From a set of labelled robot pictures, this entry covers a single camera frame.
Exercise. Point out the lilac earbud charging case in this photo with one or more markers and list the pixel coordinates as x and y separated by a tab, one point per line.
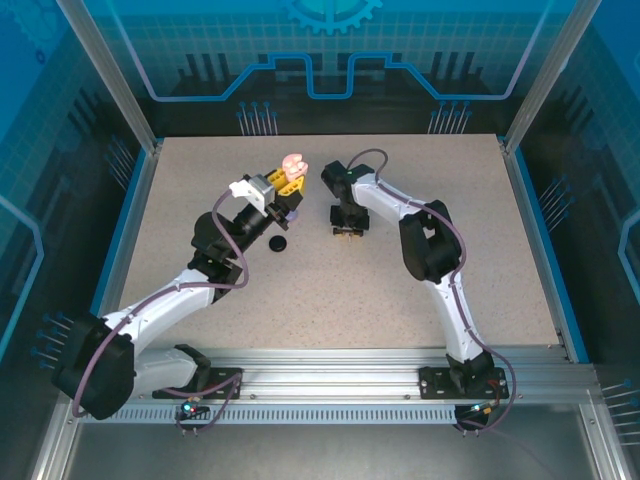
294	217

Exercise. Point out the black earbud charging case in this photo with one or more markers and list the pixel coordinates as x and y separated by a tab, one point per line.
278	244

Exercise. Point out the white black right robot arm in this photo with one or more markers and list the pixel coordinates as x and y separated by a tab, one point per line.
450	310

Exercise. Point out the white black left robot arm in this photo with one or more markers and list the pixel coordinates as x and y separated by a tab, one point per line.
160	300

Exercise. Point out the blue table edge strip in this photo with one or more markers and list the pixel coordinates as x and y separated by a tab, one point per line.
123	230
551	260

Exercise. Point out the small LED circuit board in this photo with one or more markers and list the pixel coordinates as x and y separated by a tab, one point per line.
192	410
480	410

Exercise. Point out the grey metal base panel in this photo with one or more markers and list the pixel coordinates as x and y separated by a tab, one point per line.
325	450

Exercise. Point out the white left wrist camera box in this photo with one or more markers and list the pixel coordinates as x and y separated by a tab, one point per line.
250	190

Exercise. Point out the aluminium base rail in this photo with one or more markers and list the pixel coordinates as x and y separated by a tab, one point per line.
325	370

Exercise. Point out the aluminium frame post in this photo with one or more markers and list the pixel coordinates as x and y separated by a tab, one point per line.
115	80
550	75

